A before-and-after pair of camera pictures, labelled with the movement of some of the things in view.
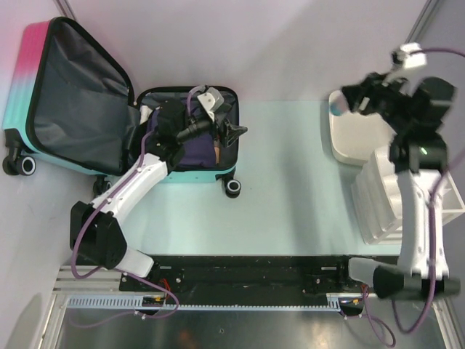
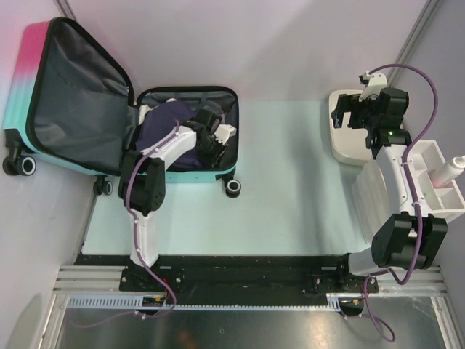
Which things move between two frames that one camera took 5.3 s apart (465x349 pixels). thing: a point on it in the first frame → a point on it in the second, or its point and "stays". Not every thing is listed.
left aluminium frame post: [64, 9] stays
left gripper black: [230, 131] → [212, 160]
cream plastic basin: [355, 137] stays
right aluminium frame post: [423, 22] stays
